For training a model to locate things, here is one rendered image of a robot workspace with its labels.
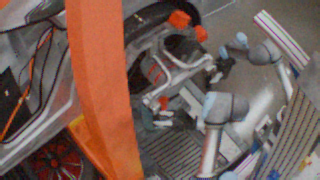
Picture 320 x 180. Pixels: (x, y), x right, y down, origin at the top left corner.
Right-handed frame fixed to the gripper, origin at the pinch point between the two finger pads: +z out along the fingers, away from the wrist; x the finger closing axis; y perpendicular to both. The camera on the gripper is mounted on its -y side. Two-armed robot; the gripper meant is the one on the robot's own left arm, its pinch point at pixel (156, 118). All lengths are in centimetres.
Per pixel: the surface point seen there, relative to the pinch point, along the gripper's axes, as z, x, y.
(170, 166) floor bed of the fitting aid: -6, 3, 77
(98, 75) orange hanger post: 11, -41, -105
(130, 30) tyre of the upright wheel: 14.8, 28.3, -33.6
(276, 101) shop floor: -87, 61, 84
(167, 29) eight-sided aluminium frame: -2.7, 33.4, -28.7
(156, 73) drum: 1.8, 20.1, -7.3
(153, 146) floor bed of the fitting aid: 6, 19, 77
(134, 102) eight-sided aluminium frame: 13.3, 15.8, 15.4
